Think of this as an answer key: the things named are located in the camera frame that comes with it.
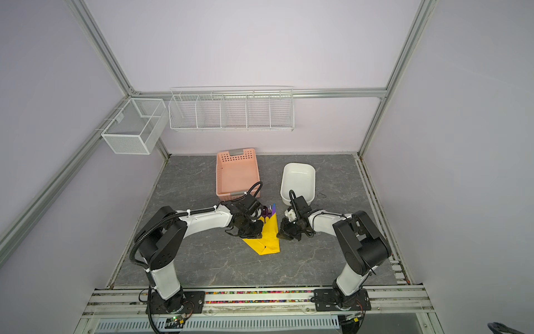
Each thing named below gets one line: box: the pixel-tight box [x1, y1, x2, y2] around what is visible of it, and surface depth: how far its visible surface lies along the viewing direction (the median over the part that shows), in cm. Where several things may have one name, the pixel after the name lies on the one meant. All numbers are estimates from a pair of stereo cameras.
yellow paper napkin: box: [241, 212, 281, 256], surface depth 90 cm
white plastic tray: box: [280, 162, 316, 206], surface depth 111 cm
